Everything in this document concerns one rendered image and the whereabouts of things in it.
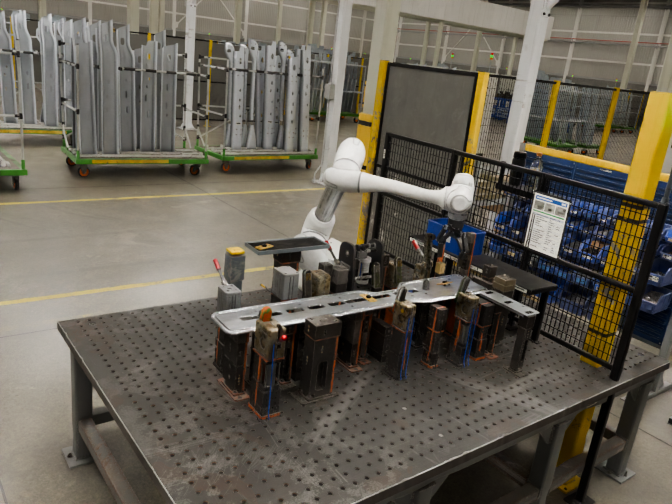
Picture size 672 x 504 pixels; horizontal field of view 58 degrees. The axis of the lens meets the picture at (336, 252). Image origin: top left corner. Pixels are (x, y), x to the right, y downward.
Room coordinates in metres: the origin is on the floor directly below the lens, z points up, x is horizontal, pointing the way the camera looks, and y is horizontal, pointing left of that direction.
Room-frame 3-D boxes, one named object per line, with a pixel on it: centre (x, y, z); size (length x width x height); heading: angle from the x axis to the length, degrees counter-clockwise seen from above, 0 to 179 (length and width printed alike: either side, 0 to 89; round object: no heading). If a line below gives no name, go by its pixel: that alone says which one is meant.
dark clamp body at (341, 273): (2.62, -0.02, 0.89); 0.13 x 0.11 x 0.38; 36
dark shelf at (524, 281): (3.17, -0.77, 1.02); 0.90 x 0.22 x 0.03; 36
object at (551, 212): (3.00, -1.04, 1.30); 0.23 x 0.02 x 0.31; 36
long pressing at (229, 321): (2.46, -0.15, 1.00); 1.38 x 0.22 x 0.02; 126
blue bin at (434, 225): (3.32, -0.66, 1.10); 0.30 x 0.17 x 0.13; 37
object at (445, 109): (5.35, -0.62, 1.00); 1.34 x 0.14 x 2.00; 39
